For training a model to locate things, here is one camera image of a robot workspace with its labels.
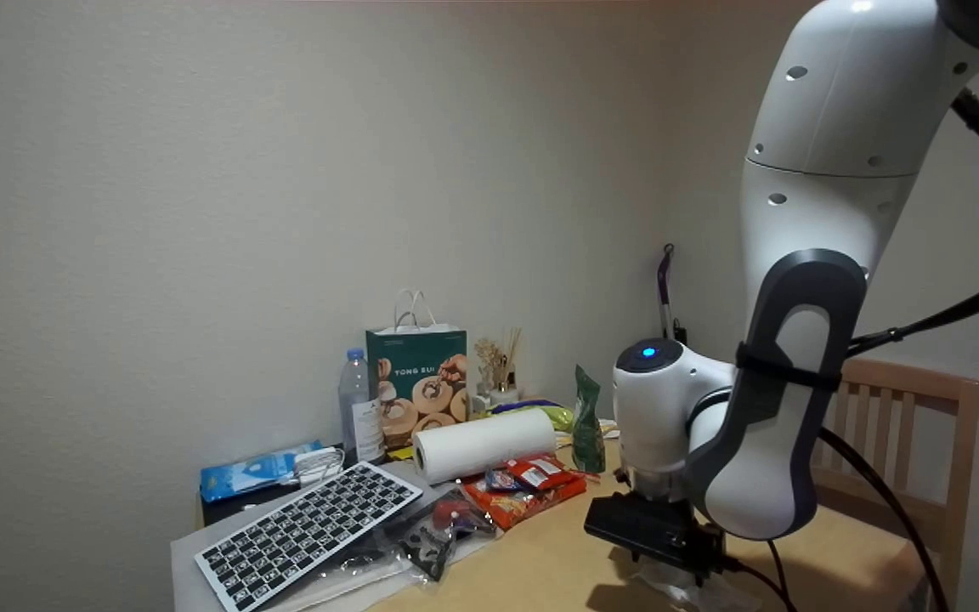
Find red snack packets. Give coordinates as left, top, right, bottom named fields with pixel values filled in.
left=456, top=448, right=590, bottom=533

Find green donut print paper bag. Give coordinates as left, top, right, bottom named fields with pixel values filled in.
left=361, top=318, right=472, bottom=455

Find blue tissue package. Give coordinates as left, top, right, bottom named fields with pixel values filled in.
left=197, top=437, right=348, bottom=527

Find black stand pole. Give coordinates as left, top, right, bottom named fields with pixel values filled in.
left=651, top=239, right=694, bottom=346

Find white paper towel roll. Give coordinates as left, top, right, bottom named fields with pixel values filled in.
left=410, top=404, right=561, bottom=488

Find wooden chair with dark cushion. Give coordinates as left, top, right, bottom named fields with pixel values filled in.
left=724, top=353, right=979, bottom=612

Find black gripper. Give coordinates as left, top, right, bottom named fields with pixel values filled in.
left=581, top=488, right=734, bottom=584

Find wooden sticks in cup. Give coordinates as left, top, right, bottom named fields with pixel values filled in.
left=472, top=325, right=525, bottom=414

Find clear water bottle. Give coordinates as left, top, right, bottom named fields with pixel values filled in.
left=335, top=342, right=373, bottom=469

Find tall green snack pack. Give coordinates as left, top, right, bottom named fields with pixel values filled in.
left=566, top=361, right=609, bottom=477

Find black keyboard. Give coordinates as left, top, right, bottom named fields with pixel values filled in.
left=189, top=460, right=428, bottom=612

